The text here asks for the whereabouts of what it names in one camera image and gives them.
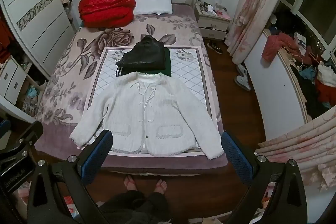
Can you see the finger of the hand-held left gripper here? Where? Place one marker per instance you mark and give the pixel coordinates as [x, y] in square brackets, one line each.
[4, 129]
[29, 137]

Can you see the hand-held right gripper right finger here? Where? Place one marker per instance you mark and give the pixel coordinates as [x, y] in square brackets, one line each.
[236, 158]

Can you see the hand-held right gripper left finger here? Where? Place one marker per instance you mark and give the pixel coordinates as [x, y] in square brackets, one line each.
[97, 158]

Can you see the white fuzzy jacket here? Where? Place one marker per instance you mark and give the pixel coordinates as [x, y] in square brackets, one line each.
[157, 113]

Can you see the red clothes in wardrobe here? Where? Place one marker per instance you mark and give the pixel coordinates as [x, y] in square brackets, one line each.
[4, 40]

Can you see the pile of mixed clothes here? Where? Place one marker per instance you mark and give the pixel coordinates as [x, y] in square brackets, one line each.
[315, 82]

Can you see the person's left foot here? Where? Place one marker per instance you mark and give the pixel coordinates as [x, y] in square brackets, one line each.
[130, 184]

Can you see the person's foot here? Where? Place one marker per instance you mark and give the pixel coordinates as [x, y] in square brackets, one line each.
[160, 186]
[130, 184]

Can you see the white drawer shelf unit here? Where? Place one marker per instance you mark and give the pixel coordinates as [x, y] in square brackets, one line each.
[10, 79]

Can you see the person's black pants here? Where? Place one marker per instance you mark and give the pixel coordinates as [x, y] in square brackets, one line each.
[136, 207]

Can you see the pink floral curtain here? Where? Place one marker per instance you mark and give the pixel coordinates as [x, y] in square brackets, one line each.
[252, 16]
[302, 145]

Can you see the person's right foot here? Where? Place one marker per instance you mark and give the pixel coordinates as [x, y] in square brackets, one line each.
[160, 186]

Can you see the white slipper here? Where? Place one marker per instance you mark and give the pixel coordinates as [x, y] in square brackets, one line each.
[242, 70]
[242, 83]

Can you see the black pants with white stripes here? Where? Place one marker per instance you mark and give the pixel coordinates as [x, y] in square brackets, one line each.
[120, 71]

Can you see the quilted white mat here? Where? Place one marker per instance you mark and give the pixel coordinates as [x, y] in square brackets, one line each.
[189, 74]

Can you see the black shoe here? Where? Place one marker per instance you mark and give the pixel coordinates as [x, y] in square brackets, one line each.
[218, 50]
[211, 45]

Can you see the white wardrobe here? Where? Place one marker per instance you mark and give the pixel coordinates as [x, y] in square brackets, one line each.
[34, 16]

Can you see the dark green folded garment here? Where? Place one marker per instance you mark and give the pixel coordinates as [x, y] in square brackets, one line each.
[166, 64]

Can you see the black leather jacket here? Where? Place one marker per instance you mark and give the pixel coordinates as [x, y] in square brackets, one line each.
[147, 52]

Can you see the red jacket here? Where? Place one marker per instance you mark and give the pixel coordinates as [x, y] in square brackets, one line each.
[279, 44]

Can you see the white nightstand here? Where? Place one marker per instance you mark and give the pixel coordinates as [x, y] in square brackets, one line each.
[212, 24]

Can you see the red quilt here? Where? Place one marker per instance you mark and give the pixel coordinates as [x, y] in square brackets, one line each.
[105, 6]

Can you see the nightstand clutter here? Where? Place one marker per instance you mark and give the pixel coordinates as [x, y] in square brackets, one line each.
[211, 8]

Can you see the white pillow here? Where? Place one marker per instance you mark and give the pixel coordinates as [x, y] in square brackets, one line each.
[153, 5]

